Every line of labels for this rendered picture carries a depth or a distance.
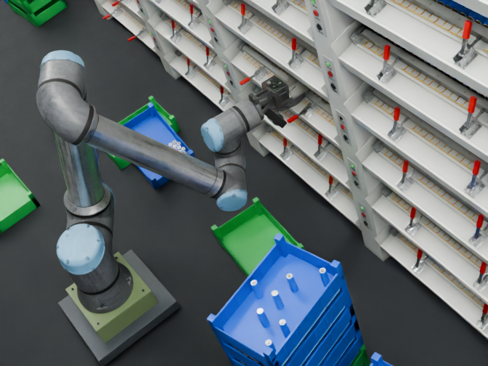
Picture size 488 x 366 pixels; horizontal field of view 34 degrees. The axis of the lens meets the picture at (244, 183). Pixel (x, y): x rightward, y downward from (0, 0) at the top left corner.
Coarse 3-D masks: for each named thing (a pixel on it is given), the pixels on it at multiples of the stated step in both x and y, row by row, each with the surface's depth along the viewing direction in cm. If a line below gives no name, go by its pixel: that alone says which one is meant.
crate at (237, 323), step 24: (264, 264) 206; (288, 264) 208; (312, 264) 206; (336, 264) 195; (240, 288) 201; (264, 288) 205; (288, 288) 203; (312, 288) 201; (336, 288) 198; (240, 312) 202; (288, 312) 198; (312, 312) 193; (240, 336) 197; (264, 336) 196; (288, 336) 188; (264, 360) 188
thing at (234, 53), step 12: (228, 48) 267; (240, 48) 268; (240, 60) 269; (252, 60) 266; (240, 72) 272; (252, 72) 263; (300, 108) 245; (312, 120) 241; (324, 120) 239; (324, 132) 236; (336, 132) 234; (336, 144) 232
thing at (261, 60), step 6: (246, 48) 266; (252, 54) 264; (258, 54) 262; (258, 60) 261; (264, 60) 260; (258, 66) 262; (270, 66) 257; (270, 72) 257; (276, 72) 254; (282, 72) 253; (282, 78) 252; (306, 96) 243; (312, 96) 242; (318, 102) 240; (324, 102) 239; (324, 108) 238; (330, 108) 236; (330, 114) 235; (330, 120) 236
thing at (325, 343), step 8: (352, 304) 209; (344, 312) 207; (352, 312) 211; (336, 320) 212; (344, 320) 208; (336, 328) 206; (328, 336) 204; (336, 336) 208; (320, 344) 203; (328, 344) 206; (312, 352) 207; (320, 352) 204; (232, 360) 207; (312, 360) 202; (320, 360) 205
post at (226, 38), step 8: (200, 0) 259; (208, 0) 253; (200, 8) 264; (208, 16) 262; (216, 24) 259; (216, 32) 264; (224, 32) 263; (224, 40) 265; (232, 40) 267; (216, 48) 275; (224, 48) 267; (224, 56) 272; (224, 72) 283; (232, 72) 276; (240, 80) 278; (232, 88) 287; (240, 88) 280; (232, 96) 293; (256, 128) 295; (248, 136) 307; (256, 144) 304; (264, 152) 305
